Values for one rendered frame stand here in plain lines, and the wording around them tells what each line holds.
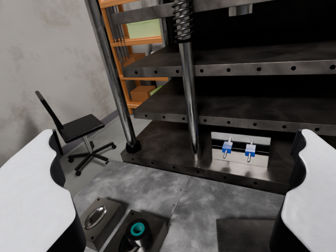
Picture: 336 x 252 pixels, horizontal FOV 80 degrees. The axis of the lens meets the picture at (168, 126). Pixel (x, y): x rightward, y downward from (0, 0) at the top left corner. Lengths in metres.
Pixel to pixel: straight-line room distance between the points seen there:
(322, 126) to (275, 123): 0.16
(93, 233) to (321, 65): 1.00
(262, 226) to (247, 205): 0.20
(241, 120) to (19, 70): 2.43
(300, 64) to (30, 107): 2.65
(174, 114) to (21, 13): 2.27
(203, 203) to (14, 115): 2.34
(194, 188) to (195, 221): 0.17
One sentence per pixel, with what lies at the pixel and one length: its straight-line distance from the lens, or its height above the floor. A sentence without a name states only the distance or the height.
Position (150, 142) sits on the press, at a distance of 1.34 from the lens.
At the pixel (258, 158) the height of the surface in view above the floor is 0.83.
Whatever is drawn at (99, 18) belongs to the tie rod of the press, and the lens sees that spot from 1.07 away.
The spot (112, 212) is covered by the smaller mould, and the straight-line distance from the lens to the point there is 0.90.
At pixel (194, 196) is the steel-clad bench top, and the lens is 0.94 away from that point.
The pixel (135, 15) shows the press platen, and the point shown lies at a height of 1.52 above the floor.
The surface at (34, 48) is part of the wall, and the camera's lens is 2.93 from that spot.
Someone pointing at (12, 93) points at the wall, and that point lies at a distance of 2.78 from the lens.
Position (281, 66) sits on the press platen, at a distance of 0.89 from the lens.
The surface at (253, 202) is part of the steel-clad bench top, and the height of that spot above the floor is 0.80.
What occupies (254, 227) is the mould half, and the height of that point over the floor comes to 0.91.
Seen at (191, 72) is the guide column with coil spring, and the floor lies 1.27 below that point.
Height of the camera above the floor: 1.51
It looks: 29 degrees down
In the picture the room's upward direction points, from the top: 10 degrees counter-clockwise
